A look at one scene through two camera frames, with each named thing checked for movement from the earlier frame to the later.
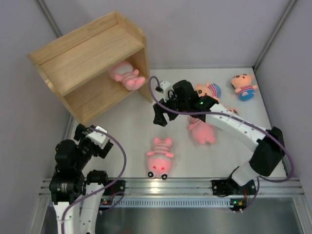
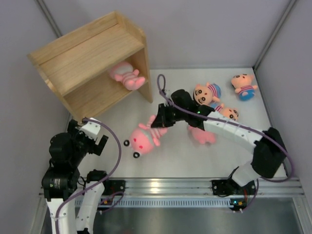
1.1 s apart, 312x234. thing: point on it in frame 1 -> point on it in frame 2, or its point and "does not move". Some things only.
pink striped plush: [159, 162] -> [142, 138]
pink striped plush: [124, 71] does not move
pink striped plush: [204, 132] does not move
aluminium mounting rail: [193, 188] does not move
